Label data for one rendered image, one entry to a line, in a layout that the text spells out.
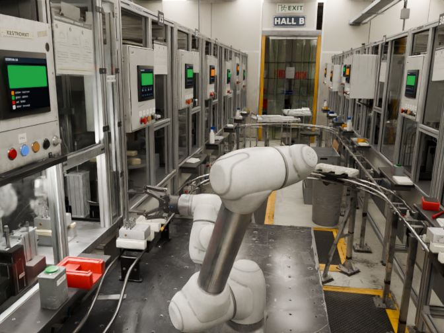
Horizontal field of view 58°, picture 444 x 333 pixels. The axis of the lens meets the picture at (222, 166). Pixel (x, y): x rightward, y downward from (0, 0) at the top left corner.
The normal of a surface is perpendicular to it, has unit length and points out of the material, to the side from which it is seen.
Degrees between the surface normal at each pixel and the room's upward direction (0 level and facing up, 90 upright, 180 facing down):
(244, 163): 47
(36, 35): 90
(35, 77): 90
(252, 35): 90
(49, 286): 90
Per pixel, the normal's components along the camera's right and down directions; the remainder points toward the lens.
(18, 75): 0.99, 0.05
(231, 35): -0.15, 0.22
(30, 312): 0.01, -0.97
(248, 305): 0.50, 0.22
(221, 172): -0.81, 0.04
